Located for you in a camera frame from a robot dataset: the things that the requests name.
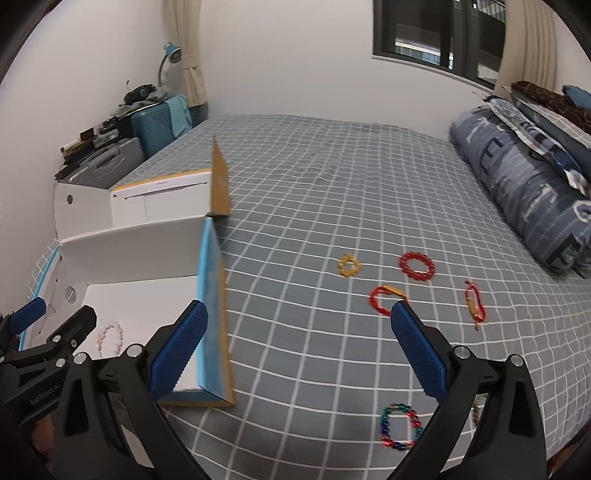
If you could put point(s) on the dark framed window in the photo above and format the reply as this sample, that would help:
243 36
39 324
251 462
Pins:
434 32

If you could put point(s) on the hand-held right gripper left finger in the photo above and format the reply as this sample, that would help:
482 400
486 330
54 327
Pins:
180 350

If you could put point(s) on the beige curtain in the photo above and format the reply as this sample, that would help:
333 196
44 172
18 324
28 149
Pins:
191 46
545 37

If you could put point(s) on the grey suitcase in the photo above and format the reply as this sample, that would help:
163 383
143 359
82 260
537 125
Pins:
111 159

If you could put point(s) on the light blue cloth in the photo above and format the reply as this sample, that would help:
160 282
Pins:
180 115

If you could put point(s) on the grey checked bedsheet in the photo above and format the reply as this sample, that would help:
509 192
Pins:
323 184

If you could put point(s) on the teal suitcase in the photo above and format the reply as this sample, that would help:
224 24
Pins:
150 129

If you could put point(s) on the rolled blue patterned duvet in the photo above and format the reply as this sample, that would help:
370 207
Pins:
517 184

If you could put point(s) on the white cardboard box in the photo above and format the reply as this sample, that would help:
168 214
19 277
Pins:
152 249

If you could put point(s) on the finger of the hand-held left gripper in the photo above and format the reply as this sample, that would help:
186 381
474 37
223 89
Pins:
27 316
76 325

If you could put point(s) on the blue desk lamp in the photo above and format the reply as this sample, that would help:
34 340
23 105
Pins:
173 53

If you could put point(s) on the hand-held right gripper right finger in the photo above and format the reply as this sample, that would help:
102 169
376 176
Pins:
418 355

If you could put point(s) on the black bag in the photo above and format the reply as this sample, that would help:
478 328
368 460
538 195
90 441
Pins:
141 92

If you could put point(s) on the pile of dark clutter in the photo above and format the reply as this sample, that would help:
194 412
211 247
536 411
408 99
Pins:
92 138

